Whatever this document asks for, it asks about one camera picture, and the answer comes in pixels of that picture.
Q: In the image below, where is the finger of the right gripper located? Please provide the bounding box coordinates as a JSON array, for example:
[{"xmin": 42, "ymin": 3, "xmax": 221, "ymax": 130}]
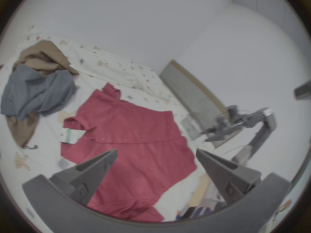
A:
[
  {"xmin": 205, "ymin": 134, "xmax": 227, "ymax": 143},
  {"xmin": 200, "ymin": 128, "xmax": 219, "ymax": 136}
]

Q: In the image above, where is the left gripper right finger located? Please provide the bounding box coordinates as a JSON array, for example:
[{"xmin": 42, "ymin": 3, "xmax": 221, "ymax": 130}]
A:
[{"xmin": 196, "ymin": 149, "xmax": 261, "ymax": 204}]

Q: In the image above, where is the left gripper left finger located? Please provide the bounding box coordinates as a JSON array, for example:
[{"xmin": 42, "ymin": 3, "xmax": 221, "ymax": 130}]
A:
[{"xmin": 50, "ymin": 149, "xmax": 119, "ymax": 206}]

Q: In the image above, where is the red shirt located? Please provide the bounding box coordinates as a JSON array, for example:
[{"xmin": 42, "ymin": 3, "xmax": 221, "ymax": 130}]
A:
[{"xmin": 60, "ymin": 82, "xmax": 197, "ymax": 223}]

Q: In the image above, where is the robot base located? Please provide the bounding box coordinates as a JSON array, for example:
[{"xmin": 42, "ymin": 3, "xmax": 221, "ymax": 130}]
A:
[{"xmin": 179, "ymin": 179, "xmax": 227, "ymax": 221}]

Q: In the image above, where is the clear plastic box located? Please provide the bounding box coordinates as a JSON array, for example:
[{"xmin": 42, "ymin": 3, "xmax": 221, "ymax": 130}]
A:
[{"xmin": 181, "ymin": 113, "xmax": 207, "ymax": 140}]

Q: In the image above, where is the bed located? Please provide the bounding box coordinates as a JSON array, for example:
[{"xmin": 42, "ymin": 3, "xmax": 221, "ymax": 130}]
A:
[{"xmin": 0, "ymin": 26, "xmax": 230, "ymax": 224}]

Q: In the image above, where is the grey garment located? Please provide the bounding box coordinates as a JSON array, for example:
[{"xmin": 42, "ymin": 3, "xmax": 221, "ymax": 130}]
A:
[{"xmin": 0, "ymin": 64, "xmax": 78, "ymax": 121}]

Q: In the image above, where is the white printed quilt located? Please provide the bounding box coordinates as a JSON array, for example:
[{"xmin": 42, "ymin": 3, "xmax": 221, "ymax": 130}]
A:
[{"xmin": 18, "ymin": 26, "xmax": 175, "ymax": 101}]

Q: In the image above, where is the brown garment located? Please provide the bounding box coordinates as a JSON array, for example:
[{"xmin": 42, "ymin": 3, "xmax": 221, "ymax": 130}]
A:
[{"xmin": 6, "ymin": 40, "xmax": 79, "ymax": 150}]

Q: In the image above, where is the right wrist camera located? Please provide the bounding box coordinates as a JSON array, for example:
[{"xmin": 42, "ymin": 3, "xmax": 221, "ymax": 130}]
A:
[{"xmin": 226, "ymin": 105, "xmax": 238, "ymax": 118}]

